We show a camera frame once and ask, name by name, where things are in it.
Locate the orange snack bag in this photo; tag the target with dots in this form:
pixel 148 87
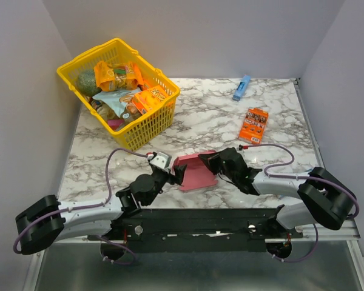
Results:
pixel 113 77

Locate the green melon ball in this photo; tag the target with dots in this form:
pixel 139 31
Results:
pixel 86 83

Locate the orange cracker box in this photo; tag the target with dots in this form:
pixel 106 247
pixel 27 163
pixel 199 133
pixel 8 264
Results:
pixel 149 99

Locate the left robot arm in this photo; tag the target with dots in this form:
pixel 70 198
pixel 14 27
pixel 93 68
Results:
pixel 41 224

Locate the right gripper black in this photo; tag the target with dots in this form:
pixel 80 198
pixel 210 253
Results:
pixel 218 162

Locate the pink paper box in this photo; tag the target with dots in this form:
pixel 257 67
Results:
pixel 196 176

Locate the pink item in basket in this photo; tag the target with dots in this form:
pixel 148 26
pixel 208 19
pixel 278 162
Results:
pixel 116 124

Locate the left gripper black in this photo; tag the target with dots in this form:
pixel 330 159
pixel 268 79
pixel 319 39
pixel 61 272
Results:
pixel 179 174

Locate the light blue snack bag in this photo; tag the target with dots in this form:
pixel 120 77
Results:
pixel 119 101

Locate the yellow plastic basket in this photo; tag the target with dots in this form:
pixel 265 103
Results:
pixel 139 132

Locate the blue small box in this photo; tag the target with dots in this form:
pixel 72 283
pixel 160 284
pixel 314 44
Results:
pixel 240 90

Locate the orange product box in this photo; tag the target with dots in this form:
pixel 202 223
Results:
pixel 253 125

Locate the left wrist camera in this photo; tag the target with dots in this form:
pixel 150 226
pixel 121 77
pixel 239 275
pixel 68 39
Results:
pixel 160 159

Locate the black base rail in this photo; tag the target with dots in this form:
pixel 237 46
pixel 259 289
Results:
pixel 198 230

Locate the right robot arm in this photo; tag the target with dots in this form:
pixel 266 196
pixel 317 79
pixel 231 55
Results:
pixel 324 199

